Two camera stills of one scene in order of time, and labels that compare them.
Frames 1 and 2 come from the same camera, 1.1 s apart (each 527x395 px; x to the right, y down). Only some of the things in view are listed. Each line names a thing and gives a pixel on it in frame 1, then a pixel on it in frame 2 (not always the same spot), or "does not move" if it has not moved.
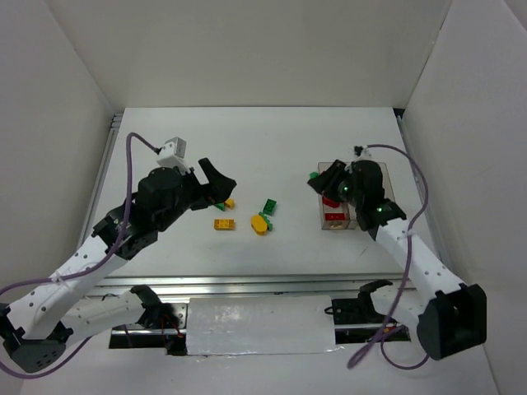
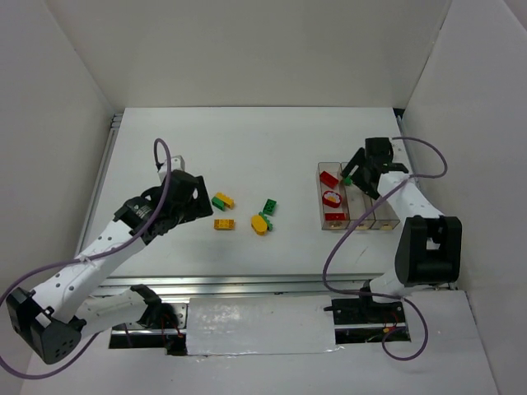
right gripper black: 330,180 -> 371,168
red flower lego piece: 328,202 does not move
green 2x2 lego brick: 269,206 does not move
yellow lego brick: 224,224 does not move
